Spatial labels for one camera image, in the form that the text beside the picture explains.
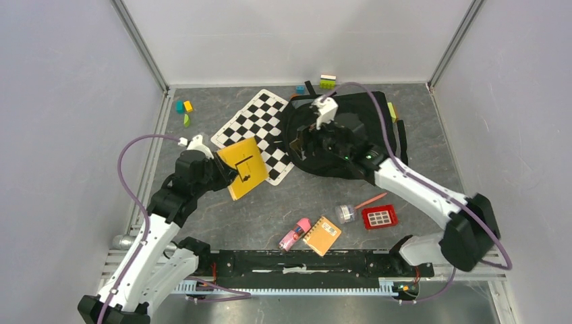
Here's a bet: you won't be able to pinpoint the red calculator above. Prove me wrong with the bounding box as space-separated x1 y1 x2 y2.
361 205 399 230

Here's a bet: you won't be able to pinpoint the black backpack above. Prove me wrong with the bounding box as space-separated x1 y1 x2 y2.
279 88 409 183

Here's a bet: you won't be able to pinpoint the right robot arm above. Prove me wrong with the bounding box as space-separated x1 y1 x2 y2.
289 125 513 275

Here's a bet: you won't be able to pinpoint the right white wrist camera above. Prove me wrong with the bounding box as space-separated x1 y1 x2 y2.
312 95 339 130

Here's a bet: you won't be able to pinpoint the green half-round block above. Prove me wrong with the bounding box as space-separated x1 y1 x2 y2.
183 114 191 128

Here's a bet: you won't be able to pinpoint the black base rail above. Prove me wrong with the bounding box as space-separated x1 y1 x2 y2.
103 239 506 298

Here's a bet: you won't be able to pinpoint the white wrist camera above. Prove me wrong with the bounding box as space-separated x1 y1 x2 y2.
312 95 339 130
177 134 214 159

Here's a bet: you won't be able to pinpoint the teal wooden block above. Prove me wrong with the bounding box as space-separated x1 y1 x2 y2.
175 101 185 114

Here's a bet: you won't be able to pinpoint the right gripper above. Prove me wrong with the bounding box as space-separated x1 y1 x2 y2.
290 113 351 161

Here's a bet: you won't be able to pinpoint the pink pencil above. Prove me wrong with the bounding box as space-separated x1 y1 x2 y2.
354 192 387 209

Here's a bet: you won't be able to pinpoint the black white chessboard mat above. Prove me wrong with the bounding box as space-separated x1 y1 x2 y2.
211 89 293 186

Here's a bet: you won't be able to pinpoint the yellow notebook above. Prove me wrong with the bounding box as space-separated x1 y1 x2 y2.
217 138 268 200

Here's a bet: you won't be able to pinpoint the yellow wooden block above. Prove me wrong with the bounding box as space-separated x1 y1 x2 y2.
183 101 194 113

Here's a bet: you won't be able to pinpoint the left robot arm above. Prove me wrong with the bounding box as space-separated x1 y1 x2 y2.
78 149 238 323

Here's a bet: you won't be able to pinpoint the green white lego brick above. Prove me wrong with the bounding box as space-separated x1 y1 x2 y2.
319 74 337 90

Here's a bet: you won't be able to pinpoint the orange green sticky notes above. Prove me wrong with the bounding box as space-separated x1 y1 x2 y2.
387 102 399 124

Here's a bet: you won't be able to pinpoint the orange spiral notepad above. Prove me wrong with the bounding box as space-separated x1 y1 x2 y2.
303 216 341 257

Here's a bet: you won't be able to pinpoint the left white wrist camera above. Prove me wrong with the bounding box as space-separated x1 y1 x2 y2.
177 134 214 159

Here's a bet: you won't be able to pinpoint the clear plastic box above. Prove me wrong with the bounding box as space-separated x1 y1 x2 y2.
335 205 356 224

